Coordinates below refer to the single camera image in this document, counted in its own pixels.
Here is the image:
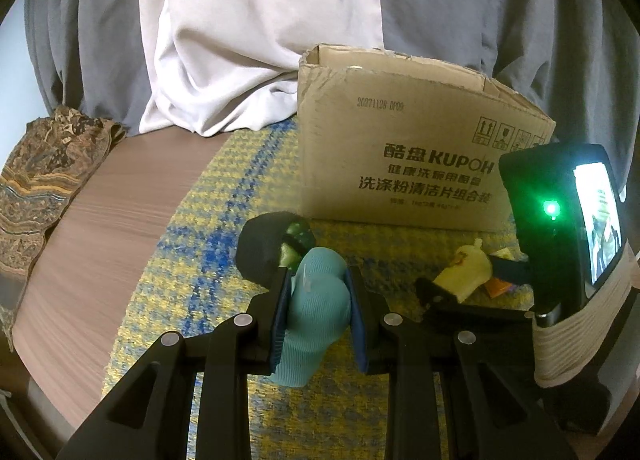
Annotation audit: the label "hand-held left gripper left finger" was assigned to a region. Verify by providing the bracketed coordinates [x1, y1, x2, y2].
[55, 270, 296, 460]

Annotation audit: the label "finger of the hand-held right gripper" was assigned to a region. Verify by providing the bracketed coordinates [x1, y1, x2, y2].
[416, 277, 536, 326]
[490, 252, 532, 287]

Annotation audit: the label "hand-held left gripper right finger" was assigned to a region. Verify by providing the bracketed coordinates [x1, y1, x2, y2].
[346, 265, 581, 460]

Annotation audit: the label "teal ribbed plush toy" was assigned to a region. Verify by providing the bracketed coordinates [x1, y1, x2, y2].
[271, 247, 351, 387]

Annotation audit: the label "brown cardboard box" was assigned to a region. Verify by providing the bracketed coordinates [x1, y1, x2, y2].
[297, 43, 557, 233]

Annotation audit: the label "black and green toy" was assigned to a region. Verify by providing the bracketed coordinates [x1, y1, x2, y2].
[236, 212, 316, 291]

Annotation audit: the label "yellow blue plaid mat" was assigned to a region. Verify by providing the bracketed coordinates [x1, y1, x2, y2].
[102, 120, 551, 460]

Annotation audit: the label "brown patterned cloth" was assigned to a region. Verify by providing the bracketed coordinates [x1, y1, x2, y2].
[0, 106, 128, 341]

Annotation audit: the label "pale pink cloth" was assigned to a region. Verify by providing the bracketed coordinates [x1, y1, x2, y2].
[139, 0, 386, 137]

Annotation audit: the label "grey curtain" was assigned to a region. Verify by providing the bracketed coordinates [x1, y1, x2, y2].
[25, 0, 640, 191]

